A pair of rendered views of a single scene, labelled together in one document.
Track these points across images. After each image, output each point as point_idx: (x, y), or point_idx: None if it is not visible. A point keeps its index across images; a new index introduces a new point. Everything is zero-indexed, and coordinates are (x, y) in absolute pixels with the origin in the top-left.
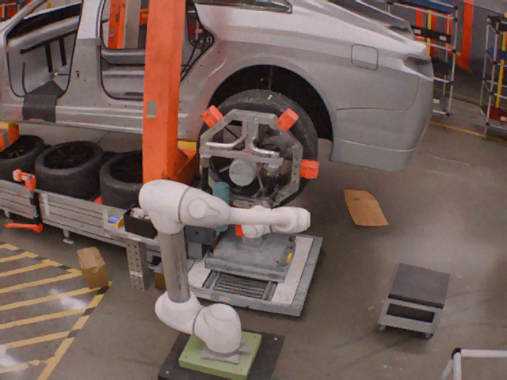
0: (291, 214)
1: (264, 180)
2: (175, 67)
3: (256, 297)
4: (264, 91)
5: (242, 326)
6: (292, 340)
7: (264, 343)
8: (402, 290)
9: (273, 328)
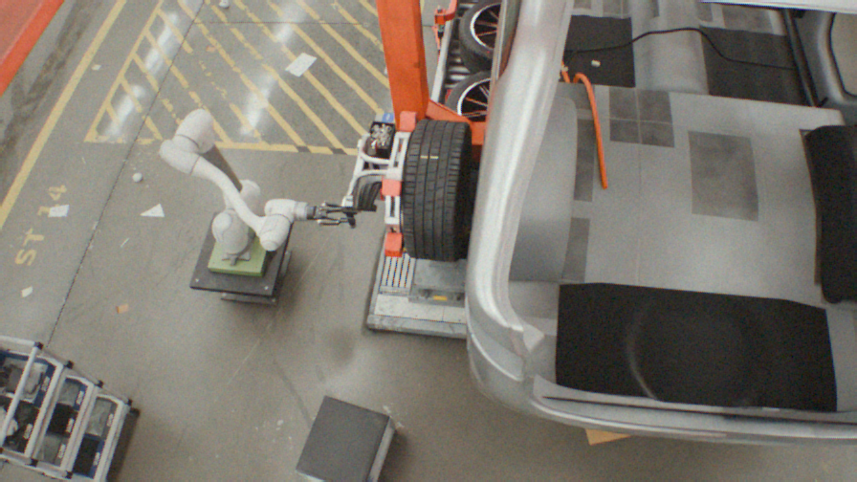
0: (258, 226)
1: (460, 224)
2: (398, 43)
3: (387, 281)
4: (451, 148)
5: (349, 277)
6: (329, 325)
7: (259, 279)
8: (325, 412)
9: (348, 306)
